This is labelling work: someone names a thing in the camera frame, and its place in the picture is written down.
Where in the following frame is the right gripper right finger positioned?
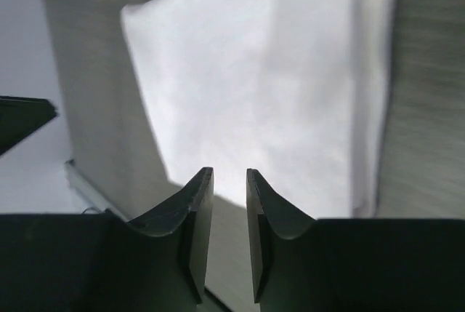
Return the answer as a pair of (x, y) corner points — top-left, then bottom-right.
(246, 169), (464, 311)

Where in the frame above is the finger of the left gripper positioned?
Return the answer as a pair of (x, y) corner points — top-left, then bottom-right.
(1, 96), (58, 155)

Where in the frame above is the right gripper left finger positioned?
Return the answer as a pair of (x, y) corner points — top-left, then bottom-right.
(1, 167), (214, 311)

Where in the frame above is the white Coca-Cola t-shirt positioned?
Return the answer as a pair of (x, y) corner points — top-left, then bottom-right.
(121, 0), (397, 218)

